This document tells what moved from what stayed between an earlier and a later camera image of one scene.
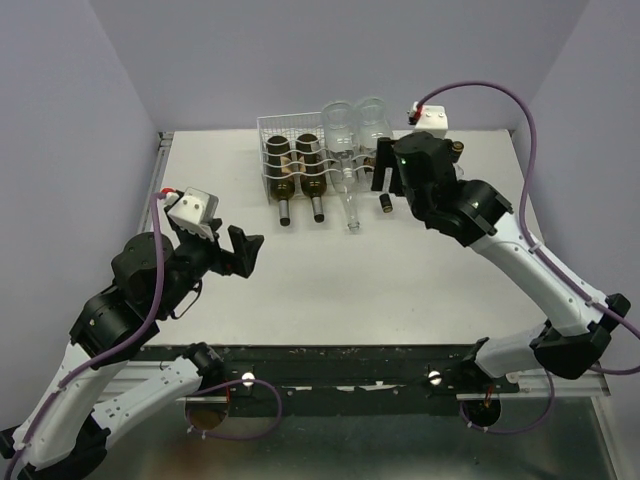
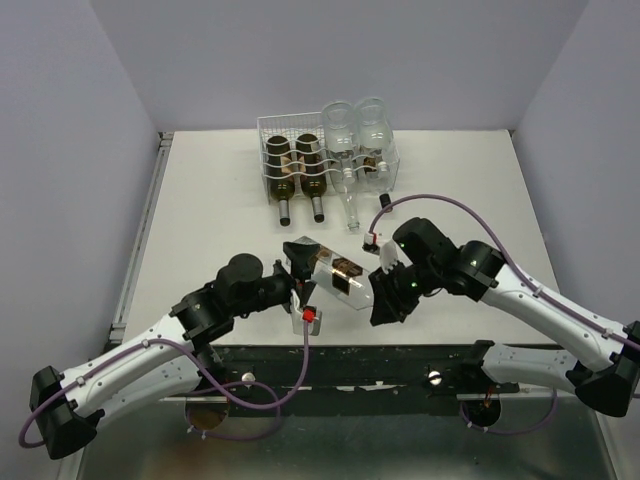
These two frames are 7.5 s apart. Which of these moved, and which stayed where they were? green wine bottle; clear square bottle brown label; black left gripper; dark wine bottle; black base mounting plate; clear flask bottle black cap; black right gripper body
Moved: black left gripper; black right gripper body; clear flask bottle black cap
Stayed: dark wine bottle; green wine bottle; black base mounting plate; clear square bottle brown label
